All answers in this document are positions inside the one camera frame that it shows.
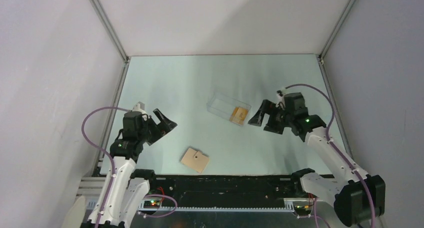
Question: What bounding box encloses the tan leather card holder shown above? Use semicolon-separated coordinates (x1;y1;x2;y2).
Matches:
180;147;210;174

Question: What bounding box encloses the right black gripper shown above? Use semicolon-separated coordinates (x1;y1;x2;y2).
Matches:
247;99;293;135

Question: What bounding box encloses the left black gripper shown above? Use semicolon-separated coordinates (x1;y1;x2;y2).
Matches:
137;109;177;145

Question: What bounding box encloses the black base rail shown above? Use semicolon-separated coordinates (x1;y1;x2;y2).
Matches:
148;175;312;209

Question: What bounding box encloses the clear plastic card box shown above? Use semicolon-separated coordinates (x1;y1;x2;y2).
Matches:
206;90;251;124

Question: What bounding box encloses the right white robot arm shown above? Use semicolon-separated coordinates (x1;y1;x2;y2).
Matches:
248;91;386;227

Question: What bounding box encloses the gold credit card in box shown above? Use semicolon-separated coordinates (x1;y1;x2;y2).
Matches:
229;107;249;126

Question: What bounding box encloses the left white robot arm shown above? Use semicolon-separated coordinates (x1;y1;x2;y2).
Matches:
81;106;177;228

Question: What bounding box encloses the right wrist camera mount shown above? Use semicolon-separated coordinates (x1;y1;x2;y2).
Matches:
276;87;287;100

